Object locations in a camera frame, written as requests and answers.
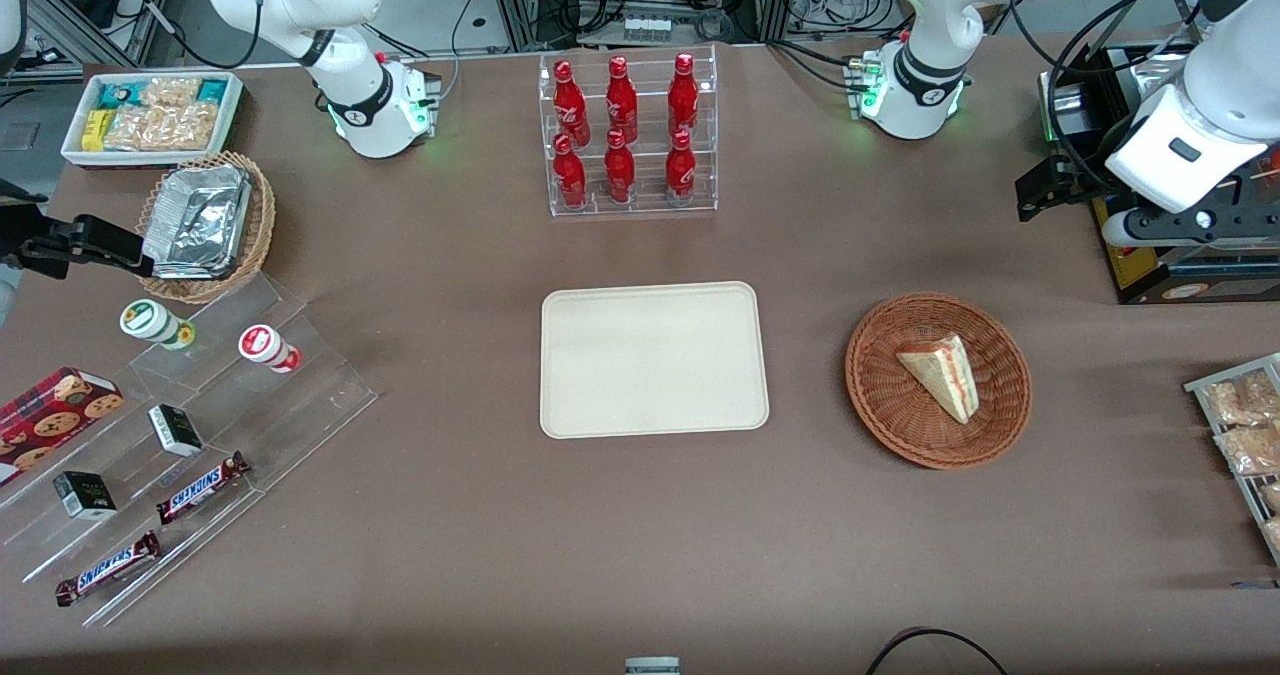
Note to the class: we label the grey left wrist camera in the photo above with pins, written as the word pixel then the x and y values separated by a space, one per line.
pixel 1200 225

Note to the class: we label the teal snack packet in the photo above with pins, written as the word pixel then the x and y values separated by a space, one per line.
pixel 118 95
pixel 212 91

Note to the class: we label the white power strip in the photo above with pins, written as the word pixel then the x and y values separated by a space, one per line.
pixel 646 29

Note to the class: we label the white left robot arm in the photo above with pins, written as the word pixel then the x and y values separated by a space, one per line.
pixel 930 15

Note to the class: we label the red cola bottle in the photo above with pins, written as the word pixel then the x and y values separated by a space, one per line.
pixel 571 105
pixel 680 170
pixel 570 175
pixel 621 100
pixel 683 95
pixel 619 170

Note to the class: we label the stacked aluminium foil containers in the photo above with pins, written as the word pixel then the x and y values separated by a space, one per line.
pixel 195 220

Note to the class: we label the clear bag of fried snacks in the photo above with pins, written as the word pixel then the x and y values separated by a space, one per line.
pixel 1250 450
pixel 1240 400

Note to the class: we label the beige plastic tray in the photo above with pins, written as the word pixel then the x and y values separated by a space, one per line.
pixel 600 365

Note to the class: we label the red lid cup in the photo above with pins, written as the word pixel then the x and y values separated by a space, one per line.
pixel 265 345

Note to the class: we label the black food warmer case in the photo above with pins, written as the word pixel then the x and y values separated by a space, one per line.
pixel 1200 290

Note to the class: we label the triangle sandwich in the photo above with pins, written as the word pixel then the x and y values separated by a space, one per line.
pixel 945 375

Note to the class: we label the green lid cup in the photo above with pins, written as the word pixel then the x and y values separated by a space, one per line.
pixel 150 320

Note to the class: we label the light wicker basket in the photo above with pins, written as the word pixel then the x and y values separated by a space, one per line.
pixel 262 215

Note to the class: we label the small black box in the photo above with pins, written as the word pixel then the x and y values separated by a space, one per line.
pixel 85 495
pixel 175 430

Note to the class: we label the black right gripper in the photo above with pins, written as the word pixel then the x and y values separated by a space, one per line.
pixel 22 227

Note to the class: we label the white rectangular snack bin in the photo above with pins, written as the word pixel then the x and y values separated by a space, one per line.
pixel 232 105

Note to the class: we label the clear acrylic bottle rack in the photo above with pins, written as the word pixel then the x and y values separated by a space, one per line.
pixel 650 205

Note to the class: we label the brown wicker basket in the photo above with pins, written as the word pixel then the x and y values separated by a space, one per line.
pixel 890 395

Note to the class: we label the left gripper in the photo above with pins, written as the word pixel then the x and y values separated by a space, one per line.
pixel 1085 176

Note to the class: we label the clear bag of crackers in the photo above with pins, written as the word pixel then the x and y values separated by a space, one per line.
pixel 170 90
pixel 160 127

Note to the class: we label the red chocolate chip cookie box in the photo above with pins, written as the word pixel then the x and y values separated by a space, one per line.
pixel 50 415

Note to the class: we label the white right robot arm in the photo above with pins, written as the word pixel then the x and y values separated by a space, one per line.
pixel 350 105

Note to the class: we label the yellow snack packet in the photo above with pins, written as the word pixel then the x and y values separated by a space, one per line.
pixel 95 130

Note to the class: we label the clear acrylic step display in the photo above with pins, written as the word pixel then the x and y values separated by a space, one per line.
pixel 300 405

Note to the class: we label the snickers bar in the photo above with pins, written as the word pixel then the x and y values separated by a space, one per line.
pixel 105 568
pixel 200 487

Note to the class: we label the grey device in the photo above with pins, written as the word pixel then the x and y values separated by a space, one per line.
pixel 652 666

